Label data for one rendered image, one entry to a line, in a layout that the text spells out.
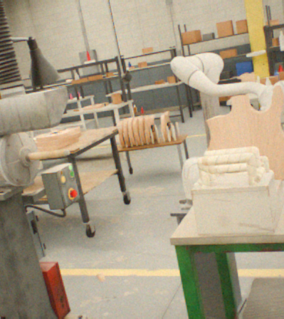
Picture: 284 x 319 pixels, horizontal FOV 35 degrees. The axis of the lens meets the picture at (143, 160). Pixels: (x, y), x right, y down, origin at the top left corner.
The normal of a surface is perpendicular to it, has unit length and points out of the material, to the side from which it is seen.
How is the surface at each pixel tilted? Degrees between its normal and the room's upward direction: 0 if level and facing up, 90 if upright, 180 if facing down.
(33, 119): 90
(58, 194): 90
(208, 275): 90
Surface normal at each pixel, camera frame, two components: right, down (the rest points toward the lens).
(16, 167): 0.87, -0.01
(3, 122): -0.36, 0.28
